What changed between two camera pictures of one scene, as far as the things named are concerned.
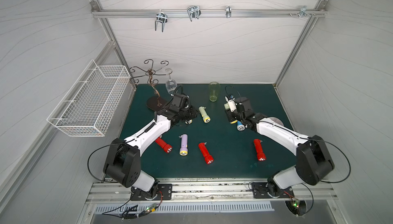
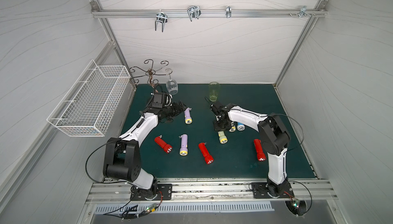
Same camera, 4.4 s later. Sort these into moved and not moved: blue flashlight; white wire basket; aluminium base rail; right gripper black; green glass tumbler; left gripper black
Moved: right gripper black; left gripper black
Not moved: white wire basket; aluminium base rail; green glass tumbler; blue flashlight
